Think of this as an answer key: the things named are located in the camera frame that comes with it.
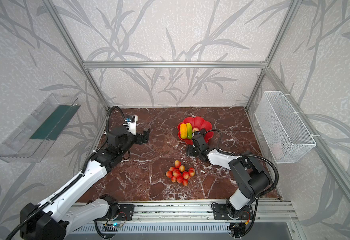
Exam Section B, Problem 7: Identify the green yellow fake mango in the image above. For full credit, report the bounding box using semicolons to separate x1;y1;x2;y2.
186;123;193;140

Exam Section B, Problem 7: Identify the fake red grape bunch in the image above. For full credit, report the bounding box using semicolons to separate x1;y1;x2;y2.
165;160;196;187

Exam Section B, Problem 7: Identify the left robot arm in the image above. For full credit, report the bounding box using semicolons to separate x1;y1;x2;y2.
7;106;151;240

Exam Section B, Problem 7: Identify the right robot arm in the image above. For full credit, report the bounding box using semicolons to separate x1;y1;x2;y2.
188;129;279;217

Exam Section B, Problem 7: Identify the red flower-shaped fruit bowl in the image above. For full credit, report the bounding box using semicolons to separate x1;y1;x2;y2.
178;117;212;145

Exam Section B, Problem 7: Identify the pink object in basket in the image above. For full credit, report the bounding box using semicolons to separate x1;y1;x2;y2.
271;143;284;160

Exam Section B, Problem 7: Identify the green circuit board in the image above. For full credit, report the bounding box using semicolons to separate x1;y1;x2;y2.
103;223;124;232

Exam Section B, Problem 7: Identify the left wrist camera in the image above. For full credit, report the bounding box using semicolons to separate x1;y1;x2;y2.
124;115;138;136

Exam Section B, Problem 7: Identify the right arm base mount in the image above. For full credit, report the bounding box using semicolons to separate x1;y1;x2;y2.
211;202;254;222

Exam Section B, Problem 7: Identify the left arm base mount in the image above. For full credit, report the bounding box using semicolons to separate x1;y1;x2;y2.
103;204;135;221

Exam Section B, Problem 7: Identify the clear acrylic wall shelf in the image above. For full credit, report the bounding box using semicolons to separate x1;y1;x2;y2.
0;94;81;163

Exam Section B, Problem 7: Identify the white wire mesh basket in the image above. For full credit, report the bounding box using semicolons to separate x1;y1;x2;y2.
255;91;317;164

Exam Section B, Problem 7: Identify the aluminium front rail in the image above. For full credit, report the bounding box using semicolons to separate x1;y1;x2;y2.
45;200;299;224

